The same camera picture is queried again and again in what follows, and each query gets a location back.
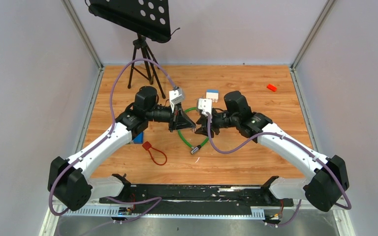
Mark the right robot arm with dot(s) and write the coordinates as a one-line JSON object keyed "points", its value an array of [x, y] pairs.
{"points": [[325, 180]]}

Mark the black perforated stand tray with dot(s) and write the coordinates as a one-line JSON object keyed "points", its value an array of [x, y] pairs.
{"points": [[149, 18]]}

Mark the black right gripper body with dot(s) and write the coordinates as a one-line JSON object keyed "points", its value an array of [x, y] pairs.
{"points": [[220, 120]]}

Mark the green cable lock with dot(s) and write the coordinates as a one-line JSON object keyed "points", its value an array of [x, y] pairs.
{"points": [[193, 141]]}

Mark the black tripod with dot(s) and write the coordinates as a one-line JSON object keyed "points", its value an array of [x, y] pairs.
{"points": [[151, 74]]}

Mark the white and blue toy brick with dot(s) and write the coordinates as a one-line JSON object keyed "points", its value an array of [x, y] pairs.
{"points": [[212, 94]]}

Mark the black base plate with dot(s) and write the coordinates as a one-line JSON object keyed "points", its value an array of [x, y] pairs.
{"points": [[203, 199]]}

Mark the white slotted cable duct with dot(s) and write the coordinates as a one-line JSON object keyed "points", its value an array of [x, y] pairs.
{"points": [[116, 211]]}

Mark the small red brick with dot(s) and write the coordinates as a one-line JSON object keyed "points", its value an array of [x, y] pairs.
{"points": [[272, 87]]}

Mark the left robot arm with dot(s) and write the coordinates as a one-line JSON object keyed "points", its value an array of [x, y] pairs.
{"points": [[70, 179]]}

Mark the red cable lock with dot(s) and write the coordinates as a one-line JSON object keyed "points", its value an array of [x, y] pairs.
{"points": [[158, 157]]}

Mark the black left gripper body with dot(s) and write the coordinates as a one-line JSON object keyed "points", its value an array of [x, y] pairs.
{"points": [[162, 114]]}

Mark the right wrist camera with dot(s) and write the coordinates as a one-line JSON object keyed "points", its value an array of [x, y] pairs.
{"points": [[204, 106]]}

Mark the blue green striped block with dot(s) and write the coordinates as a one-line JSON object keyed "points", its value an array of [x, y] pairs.
{"points": [[139, 139]]}

